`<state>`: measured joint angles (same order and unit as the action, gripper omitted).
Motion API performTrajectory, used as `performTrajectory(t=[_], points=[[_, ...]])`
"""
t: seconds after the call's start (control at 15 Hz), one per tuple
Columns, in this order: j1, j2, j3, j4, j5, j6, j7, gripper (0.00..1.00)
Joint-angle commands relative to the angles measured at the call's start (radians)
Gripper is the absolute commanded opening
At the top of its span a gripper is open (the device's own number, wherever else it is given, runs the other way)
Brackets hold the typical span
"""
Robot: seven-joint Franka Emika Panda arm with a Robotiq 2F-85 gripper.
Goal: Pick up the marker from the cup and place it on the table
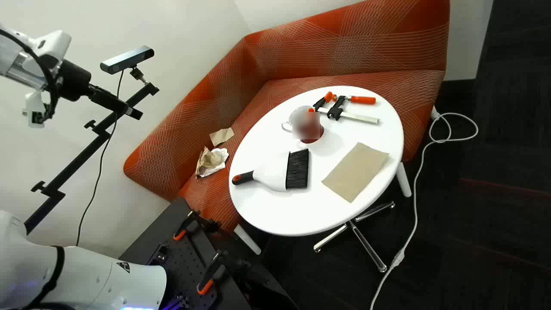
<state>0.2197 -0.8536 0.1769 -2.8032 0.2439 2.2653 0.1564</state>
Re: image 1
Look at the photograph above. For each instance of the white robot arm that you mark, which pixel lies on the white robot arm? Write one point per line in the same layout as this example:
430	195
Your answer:
48	276

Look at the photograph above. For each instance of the black stereo camera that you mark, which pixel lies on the black stereo camera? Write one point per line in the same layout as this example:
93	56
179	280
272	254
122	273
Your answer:
127	59

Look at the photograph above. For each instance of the orange corner sofa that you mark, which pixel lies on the orange corner sofa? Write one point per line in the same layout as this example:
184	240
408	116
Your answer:
391	47

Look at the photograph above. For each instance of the orange black bar clamp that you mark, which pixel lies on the orange black bar clamp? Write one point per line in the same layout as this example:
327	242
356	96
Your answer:
337	108

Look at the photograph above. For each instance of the tan paper piece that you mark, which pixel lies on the tan paper piece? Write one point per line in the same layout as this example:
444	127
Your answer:
220	137

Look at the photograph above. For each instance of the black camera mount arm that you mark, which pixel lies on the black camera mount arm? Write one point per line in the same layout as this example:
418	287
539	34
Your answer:
117	109

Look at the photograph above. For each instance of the crumpled white paper wrapper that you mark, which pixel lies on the crumpled white paper wrapper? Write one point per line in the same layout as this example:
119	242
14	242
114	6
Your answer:
210	163

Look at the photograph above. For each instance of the red white patterned cup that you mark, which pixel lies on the red white patterned cup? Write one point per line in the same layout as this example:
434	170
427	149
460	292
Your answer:
308	132

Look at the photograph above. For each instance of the orange clamp on cart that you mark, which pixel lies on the orange clamp on cart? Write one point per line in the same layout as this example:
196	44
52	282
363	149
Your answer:
191	216
207	282

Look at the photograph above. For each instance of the round white table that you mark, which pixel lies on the round white table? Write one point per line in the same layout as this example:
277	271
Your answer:
317	209

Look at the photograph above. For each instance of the dark robot base cart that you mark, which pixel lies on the dark robot base cart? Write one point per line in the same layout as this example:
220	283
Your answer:
243	285

